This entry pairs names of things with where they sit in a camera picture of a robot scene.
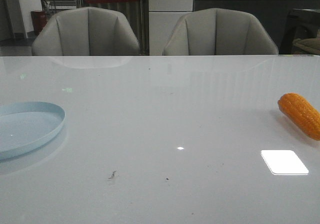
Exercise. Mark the light blue round plate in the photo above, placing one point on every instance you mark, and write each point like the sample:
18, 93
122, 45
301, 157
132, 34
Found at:
26, 126

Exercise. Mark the orange plastic corn cob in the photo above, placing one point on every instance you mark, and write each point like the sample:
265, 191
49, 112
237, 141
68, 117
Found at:
301, 113

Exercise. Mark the right grey upholstered chair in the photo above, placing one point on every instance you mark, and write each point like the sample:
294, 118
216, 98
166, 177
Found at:
218, 31

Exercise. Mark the grey upholstered chair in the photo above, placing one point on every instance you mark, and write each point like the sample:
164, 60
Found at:
86, 31
218, 31

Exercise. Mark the white cabinet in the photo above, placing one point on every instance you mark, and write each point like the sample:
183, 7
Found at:
163, 15

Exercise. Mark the left grey upholstered chair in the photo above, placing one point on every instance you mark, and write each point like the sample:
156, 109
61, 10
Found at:
86, 31

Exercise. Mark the red barrier belt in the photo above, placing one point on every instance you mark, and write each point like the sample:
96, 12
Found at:
108, 1

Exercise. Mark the red trash bin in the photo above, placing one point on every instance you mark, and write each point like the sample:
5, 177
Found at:
39, 20

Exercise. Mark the dark grey counter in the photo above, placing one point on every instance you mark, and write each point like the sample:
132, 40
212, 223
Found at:
271, 13

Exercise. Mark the dark armchair with cushion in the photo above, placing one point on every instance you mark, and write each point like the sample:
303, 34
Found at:
301, 32

